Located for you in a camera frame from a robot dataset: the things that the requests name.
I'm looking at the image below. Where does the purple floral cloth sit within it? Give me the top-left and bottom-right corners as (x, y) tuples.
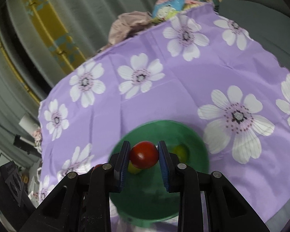
(37, 3), (290, 232)

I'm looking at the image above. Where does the small tan round fruit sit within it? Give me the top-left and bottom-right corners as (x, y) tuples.
(128, 162), (143, 175)

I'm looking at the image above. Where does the white board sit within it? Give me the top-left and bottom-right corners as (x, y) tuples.
(19, 114), (40, 132)

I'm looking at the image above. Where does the pink floral cloth bundle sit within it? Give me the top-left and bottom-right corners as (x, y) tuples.
(32, 128), (43, 148)

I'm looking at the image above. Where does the green plastic bowl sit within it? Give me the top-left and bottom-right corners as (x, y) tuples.
(108, 119), (210, 228)

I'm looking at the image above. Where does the grey chair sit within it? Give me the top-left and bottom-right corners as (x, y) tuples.
(217, 0), (290, 73)

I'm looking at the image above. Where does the gold patterned curtain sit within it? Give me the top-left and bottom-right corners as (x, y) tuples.
(0, 0), (87, 102)

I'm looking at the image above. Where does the black device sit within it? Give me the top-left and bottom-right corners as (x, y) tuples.
(13, 135), (43, 155)

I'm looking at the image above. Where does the red cherry tomato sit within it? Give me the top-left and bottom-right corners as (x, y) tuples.
(129, 141), (159, 170)

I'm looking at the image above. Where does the blue pink plush toy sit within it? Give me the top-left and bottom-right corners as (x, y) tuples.
(152, 0), (208, 20)

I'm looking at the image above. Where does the pink crumpled cloth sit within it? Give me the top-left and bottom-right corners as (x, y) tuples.
(109, 11), (157, 45)

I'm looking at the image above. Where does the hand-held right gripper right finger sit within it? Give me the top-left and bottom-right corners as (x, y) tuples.
(158, 140), (271, 232)

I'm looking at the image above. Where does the small green fruit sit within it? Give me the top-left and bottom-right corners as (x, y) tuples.
(171, 144), (189, 163)

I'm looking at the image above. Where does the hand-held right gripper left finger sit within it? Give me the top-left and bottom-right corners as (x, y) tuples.
(22, 141), (131, 232)

